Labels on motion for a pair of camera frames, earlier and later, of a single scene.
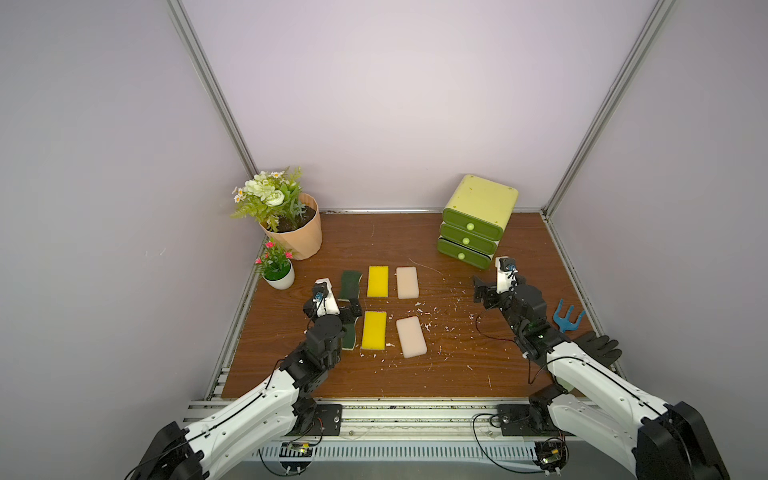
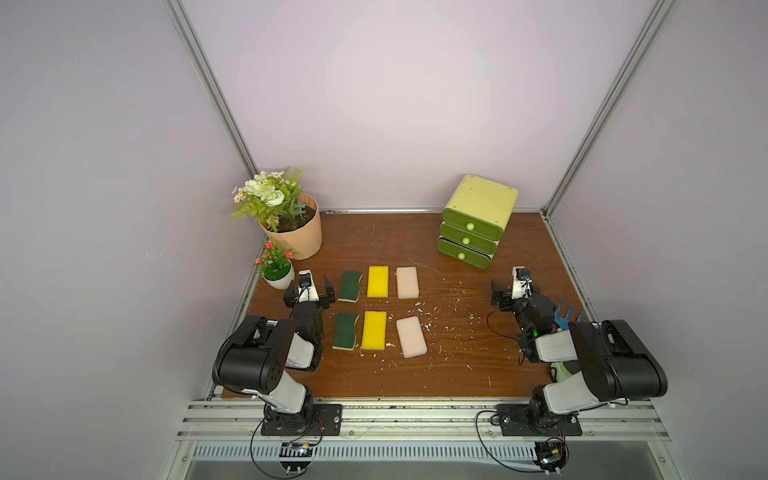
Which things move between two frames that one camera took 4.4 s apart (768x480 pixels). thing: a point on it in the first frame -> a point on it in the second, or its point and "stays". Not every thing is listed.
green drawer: (468, 239) stays
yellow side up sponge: (378, 281) stays
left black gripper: (355, 307) -> (323, 302)
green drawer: (472, 223) stays
